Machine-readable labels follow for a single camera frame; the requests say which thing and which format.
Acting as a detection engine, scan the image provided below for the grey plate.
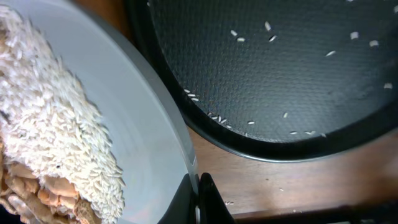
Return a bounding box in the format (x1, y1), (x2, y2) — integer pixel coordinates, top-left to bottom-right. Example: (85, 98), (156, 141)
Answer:
(1, 0), (198, 223)

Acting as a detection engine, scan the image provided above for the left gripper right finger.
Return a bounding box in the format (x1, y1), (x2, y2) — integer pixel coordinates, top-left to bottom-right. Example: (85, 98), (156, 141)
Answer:
(198, 172), (236, 224)

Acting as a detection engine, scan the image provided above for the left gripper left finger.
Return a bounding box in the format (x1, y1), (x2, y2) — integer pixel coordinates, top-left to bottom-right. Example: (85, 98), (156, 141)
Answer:
(158, 174), (197, 224)

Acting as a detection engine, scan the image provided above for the pile of white rice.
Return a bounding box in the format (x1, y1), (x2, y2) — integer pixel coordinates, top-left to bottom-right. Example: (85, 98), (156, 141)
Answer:
(1, 5), (124, 223)

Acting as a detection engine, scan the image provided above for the pile of peanut shells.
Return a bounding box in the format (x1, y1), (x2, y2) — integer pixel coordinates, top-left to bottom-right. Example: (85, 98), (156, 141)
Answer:
(1, 145), (102, 224)

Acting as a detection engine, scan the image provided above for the round black tray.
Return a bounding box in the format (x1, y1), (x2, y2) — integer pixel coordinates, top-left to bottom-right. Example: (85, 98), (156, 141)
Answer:
(124, 0), (397, 162)

